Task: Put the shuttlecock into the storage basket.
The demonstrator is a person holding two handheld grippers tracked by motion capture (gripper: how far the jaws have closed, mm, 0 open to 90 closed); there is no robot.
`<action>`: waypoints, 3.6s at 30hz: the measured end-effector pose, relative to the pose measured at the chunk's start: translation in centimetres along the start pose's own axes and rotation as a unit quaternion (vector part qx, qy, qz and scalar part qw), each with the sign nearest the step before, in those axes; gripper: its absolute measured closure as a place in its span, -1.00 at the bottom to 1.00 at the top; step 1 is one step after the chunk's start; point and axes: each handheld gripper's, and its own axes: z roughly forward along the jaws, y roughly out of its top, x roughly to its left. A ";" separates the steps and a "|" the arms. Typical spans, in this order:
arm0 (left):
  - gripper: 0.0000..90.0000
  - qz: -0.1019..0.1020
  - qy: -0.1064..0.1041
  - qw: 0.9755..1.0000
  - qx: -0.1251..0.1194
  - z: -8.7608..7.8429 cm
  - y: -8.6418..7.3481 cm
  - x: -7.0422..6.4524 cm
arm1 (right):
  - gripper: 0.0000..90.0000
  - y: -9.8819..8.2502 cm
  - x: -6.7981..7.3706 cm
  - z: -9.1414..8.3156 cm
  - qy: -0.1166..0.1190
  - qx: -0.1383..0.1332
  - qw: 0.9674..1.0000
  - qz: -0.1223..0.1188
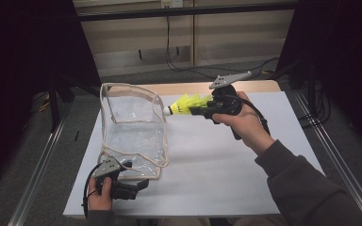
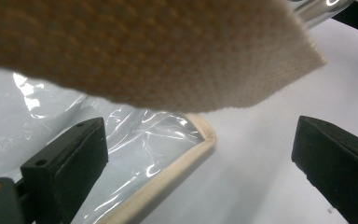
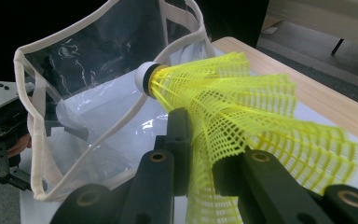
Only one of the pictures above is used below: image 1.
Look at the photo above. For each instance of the dark desk edge bar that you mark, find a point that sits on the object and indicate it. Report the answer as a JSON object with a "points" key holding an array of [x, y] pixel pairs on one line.
{"points": [[185, 12]]}

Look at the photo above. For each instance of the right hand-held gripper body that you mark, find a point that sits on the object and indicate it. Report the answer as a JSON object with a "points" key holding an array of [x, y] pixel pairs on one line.
{"points": [[226, 100]]}

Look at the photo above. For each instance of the white wall power outlet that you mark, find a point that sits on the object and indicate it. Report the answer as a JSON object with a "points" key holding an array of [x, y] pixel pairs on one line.
{"points": [[171, 3]]}

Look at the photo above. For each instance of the person's left leg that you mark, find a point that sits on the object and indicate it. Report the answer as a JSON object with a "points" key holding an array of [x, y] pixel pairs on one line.
{"points": [[182, 222]]}

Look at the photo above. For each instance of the metal floor rail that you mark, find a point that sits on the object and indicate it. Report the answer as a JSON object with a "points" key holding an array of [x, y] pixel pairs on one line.
{"points": [[336, 157], [37, 169]]}

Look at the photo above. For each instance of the person's right hand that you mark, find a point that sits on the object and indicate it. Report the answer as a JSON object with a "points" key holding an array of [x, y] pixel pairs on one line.
{"points": [[251, 128]]}

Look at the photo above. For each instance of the black metal stand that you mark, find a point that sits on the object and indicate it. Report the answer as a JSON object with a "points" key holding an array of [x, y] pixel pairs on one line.
{"points": [[55, 106]]}

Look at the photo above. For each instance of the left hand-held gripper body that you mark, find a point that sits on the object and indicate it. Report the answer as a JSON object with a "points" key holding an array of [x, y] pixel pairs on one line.
{"points": [[108, 168]]}

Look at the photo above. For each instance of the black curtain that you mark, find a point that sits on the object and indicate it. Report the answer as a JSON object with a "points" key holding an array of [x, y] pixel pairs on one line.
{"points": [[342, 62], [19, 62]]}

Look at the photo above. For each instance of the person's left hand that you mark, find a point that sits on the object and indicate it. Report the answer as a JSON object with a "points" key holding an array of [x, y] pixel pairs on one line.
{"points": [[100, 199]]}

